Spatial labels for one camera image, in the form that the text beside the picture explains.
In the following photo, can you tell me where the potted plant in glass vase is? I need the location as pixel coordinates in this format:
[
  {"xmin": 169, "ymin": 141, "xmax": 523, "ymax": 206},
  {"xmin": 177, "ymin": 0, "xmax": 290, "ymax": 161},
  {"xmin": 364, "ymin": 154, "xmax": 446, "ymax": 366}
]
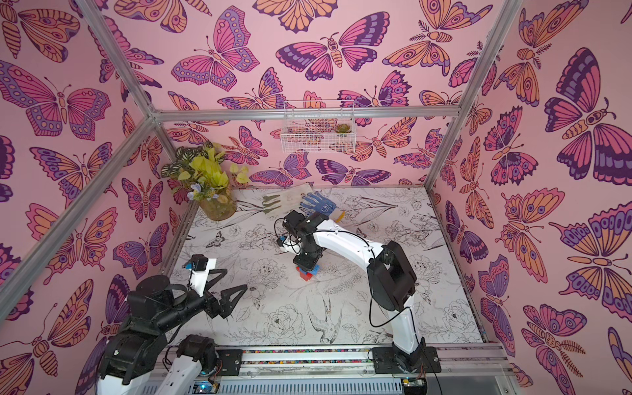
[{"xmin": 161, "ymin": 143, "xmax": 250, "ymax": 222}]

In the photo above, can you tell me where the white wire basket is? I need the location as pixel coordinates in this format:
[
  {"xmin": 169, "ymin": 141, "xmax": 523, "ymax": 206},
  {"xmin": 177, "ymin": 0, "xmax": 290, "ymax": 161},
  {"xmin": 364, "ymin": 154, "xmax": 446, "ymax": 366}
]
[{"xmin": 278, "ymin": 99, "xmax": 357, "ymax": 155}]

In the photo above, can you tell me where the aluminium frame profile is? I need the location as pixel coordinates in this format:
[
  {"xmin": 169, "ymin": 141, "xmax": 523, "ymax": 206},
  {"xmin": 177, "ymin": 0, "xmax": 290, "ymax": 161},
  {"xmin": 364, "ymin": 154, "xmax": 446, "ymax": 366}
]
[{"xmin": 1, "ymin": 1, "xmax": 523, "ymax": 318}]

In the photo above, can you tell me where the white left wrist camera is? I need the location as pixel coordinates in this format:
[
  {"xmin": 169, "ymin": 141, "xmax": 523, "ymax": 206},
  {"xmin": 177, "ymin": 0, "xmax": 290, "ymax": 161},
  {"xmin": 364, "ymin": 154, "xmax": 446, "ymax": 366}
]
[{"xmin": 184, "ymin": 254, "xmax": 217, "ymax": 297}]

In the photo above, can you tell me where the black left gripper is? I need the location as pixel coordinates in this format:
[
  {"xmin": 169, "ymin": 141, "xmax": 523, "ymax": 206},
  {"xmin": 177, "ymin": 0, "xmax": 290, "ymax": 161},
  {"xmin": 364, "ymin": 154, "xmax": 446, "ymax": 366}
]
[{"xmin": 157, "ymin": 267, "xmax": 247, "ymax": 333}]

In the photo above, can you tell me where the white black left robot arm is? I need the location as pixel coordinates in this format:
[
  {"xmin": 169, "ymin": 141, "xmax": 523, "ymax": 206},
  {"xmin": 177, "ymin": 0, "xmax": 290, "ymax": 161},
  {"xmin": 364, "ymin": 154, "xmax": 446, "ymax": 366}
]
[{"xmin": 95, "ymin": 269, "xmax": 248, "ymax": 394}]

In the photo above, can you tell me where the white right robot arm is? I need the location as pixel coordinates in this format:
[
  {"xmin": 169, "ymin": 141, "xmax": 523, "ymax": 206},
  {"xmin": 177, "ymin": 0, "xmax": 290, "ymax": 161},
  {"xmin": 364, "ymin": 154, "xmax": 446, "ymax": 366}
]
[{"xmin": 277, "ymin": 211, "xmax": 441, "ymax": 374}]

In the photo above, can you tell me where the blue dotted work glove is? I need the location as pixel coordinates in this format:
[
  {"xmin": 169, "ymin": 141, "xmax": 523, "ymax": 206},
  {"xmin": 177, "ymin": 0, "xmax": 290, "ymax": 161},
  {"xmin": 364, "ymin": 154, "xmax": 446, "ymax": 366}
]
[{"xmin": 299, "ymin": 192, "xmax": 347, "ymax": 222}]

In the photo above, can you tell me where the long red lego brick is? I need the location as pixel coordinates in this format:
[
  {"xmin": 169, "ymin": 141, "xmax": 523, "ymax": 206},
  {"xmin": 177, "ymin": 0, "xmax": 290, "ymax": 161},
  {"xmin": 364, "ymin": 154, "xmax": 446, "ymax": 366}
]
[{"xmin": 296, "ymin": 268, "xmax": 314, "ymax": 281}]

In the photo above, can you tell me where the small green item in basket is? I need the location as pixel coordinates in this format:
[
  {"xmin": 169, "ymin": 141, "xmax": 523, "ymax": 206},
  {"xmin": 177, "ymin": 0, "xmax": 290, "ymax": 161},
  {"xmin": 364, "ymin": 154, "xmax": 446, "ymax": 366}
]
[{"xmin": 335, "ymin": 123, "xmax": 352, "ymax": 134}]

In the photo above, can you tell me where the white green work glove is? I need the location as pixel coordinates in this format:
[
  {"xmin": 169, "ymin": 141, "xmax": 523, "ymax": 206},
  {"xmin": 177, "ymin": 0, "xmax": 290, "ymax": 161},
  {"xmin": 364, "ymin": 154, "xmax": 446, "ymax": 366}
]
[{"xmin": 261, "ymin": 182, "xmax": 314, "ymax": 214}]

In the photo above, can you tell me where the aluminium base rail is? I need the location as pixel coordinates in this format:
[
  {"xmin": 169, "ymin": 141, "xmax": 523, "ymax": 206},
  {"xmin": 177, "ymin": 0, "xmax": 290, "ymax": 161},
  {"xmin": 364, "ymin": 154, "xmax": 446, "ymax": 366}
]
[{"xmin": 105, "ymin": 342, "xmax": 514, "ymax": 395}]

